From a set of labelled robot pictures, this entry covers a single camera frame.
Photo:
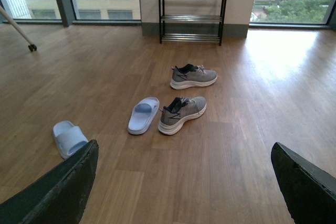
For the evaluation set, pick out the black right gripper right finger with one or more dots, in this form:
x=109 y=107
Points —
x=309 y=191

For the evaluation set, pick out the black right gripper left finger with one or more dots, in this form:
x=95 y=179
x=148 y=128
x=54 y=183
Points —
x=60 y=196

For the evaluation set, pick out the light blue slipper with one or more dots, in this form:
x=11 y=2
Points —
x=68 y=137
x=142 y=115

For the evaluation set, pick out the grey sneaker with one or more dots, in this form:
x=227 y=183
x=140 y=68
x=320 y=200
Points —
x=192 y=76
x=181 y=109

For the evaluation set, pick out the black metal shoe rack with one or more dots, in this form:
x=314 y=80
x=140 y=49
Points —
x=191 y=20

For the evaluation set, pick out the white chair leg with caster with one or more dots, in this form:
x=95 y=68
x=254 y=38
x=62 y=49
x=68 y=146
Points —
x=32 y=47

